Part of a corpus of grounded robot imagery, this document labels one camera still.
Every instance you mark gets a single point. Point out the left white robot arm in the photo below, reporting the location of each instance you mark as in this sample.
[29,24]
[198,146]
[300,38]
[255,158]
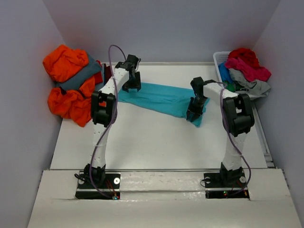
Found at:
[104,104]

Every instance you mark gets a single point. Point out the red t shirt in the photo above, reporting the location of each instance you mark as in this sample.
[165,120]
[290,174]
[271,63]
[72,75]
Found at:
[247,55]

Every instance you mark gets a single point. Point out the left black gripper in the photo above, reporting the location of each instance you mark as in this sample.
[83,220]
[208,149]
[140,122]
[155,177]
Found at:
[136,85]

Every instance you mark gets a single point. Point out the orange t shirt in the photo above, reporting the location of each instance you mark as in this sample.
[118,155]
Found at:
[60,65]

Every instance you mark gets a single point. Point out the teal t shirt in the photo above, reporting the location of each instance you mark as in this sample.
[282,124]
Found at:
[164,99]

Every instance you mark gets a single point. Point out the white plastic laundry basket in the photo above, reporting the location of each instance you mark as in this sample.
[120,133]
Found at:
[221,57]

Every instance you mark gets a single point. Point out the magenta t shirt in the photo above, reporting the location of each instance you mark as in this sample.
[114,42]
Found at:
[250,73]

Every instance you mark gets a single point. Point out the blue t shirt in basket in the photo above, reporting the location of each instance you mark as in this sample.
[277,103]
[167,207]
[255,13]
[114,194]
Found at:
[224,74]

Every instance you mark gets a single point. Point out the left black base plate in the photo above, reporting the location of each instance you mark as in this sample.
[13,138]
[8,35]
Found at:
[108,190]

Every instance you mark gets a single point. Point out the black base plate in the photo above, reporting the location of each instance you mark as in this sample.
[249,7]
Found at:
[215,188]
[108,190]

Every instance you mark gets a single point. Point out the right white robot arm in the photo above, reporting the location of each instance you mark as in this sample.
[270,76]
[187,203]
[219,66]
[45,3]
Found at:
[237,118]

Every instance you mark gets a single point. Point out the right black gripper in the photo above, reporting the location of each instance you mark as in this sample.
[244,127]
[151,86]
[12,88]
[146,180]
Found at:
[191,109]

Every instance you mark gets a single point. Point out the grey t shirt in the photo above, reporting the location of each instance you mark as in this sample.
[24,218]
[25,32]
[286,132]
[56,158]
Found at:
[256,87]

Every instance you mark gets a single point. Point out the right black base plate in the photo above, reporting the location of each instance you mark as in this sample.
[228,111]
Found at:
[215,188]

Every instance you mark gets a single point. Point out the green garment in basket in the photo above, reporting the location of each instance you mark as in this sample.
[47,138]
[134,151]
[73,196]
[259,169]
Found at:
[234,87]

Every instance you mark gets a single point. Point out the dark red folded shirt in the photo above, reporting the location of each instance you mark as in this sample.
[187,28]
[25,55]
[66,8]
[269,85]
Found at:
[107,73]

